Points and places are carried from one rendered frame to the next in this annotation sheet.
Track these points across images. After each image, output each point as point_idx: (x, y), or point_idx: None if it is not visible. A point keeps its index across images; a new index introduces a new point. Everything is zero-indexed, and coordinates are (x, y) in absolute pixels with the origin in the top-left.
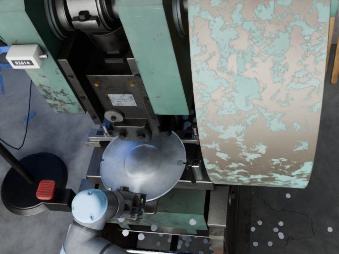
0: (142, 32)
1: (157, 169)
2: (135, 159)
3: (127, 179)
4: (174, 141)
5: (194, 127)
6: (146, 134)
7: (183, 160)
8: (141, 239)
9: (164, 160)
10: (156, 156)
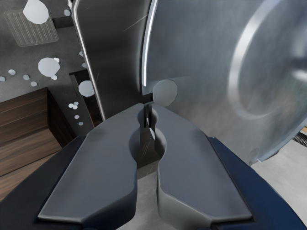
0: None
1: (250, 117)
2: (297, 34)
3: (234, 27)
4: (299, 117)
5: None
6: None
7: (257, 156)
8: (42, 71)
9: (267, 119)
10: (282, 100)
